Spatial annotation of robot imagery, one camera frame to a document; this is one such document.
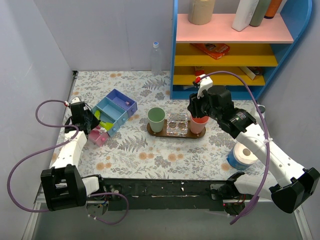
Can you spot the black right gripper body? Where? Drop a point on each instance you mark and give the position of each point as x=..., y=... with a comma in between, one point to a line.
x=195, y=106

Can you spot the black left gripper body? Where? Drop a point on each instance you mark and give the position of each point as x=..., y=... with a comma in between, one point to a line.
x=87, y=121

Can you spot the pink plastic cup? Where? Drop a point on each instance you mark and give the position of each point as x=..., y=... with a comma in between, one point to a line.
x=197, y=124

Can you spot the clear textured toothbrush holder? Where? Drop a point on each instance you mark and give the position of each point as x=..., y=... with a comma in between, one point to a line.
x=177, y=123

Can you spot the green plastic cup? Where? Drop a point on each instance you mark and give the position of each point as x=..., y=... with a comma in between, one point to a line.
x=156, y=117

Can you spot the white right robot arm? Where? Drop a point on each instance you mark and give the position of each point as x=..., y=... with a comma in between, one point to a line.
x=291, y=183

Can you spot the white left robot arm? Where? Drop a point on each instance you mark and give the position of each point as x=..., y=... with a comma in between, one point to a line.
x=62, y=184

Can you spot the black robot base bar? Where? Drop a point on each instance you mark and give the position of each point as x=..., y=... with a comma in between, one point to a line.
x=167, y=194

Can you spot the pink white toothbrush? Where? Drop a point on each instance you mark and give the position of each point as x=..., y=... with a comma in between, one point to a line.
x=101, y=129

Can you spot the lime green toothpaste tube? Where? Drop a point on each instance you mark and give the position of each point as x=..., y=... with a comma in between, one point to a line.
x=107, y=125

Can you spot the oval wooden tray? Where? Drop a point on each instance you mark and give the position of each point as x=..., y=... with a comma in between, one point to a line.
x=163, y=133

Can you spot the pink drawer box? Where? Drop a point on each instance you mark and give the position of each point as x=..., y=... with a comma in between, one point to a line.
x=98, y=138

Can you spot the light blue drawer box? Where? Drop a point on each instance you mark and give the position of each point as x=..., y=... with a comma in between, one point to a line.
x=112, y=111

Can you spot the red small box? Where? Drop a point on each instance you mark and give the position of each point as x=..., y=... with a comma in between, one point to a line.
x=199, y=70

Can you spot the white bottle grey cap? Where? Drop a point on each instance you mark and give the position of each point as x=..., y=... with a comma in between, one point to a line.
x=262, y=109

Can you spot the white brown flat box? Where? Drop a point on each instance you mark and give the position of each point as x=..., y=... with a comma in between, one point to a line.
x=252, y=72

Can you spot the purple drawer box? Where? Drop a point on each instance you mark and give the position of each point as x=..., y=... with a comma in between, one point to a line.
x=123, y=101

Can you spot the red orange snack box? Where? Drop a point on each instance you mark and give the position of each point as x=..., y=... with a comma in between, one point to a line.
x=214, y=50

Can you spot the toilet paper roll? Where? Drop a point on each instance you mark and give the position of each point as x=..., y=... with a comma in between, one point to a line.
x=240, y=157

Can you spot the blue wooden shelf unit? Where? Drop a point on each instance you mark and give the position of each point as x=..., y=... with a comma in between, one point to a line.
x=267, y=46

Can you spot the clear plastic water bottle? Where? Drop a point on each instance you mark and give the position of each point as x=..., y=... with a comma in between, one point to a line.
x=156, y=59

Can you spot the beige paper towel roll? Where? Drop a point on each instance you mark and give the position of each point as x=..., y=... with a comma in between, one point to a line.
x=200, y=11

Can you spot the white tall bottle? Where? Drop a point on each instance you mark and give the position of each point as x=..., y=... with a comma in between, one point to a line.
x=244, y=14

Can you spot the grey green bottle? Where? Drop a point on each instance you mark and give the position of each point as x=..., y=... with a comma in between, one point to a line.
x=259, y=13

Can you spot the orange bottle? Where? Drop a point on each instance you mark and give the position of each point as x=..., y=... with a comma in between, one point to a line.
x=272, y=9

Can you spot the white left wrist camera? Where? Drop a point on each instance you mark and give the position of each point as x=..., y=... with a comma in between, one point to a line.
x=73, y=101

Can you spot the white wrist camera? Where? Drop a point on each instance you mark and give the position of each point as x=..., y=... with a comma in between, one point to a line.
x=202, y=83
x=73, y=101

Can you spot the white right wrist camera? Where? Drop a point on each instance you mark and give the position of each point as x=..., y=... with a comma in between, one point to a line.
x=202, y=83

